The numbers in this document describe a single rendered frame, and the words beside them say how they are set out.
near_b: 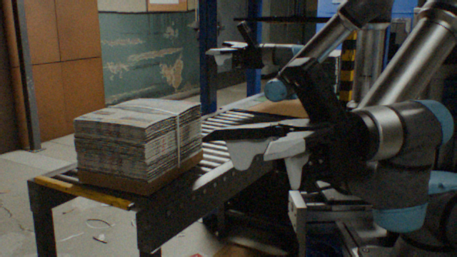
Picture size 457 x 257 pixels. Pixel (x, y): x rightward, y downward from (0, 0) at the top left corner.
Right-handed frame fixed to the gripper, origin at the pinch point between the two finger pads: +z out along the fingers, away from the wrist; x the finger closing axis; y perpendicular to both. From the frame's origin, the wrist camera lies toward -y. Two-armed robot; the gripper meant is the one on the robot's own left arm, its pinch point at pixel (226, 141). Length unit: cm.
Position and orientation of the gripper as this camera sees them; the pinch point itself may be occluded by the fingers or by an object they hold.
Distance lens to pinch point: 51.5
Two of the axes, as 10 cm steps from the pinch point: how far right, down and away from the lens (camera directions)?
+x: -4.6, -1.0, 8.8
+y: 0.7, 9.9, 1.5
